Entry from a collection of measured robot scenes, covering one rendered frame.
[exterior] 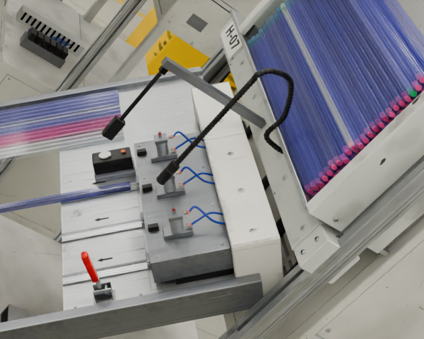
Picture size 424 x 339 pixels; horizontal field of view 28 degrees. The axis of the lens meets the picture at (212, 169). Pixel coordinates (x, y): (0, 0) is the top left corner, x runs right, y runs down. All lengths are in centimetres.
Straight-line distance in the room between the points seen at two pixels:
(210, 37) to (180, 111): 98
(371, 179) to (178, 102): 68
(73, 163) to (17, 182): 133
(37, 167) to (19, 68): 40
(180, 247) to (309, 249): 22
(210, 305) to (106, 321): 17
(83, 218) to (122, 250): 13
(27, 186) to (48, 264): 96
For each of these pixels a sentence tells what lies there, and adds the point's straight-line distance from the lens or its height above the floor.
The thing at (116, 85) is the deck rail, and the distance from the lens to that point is 193.
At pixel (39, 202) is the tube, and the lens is 164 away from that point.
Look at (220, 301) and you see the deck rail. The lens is 141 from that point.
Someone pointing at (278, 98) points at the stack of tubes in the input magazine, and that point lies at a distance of 154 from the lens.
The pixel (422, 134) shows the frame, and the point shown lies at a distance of 127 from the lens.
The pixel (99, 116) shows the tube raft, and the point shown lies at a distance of 184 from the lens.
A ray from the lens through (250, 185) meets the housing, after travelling 147.
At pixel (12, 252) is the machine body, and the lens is 209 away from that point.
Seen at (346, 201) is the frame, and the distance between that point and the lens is 130.
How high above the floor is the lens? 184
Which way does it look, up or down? 23 degrees down
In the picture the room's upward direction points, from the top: 43 degrees clockwise
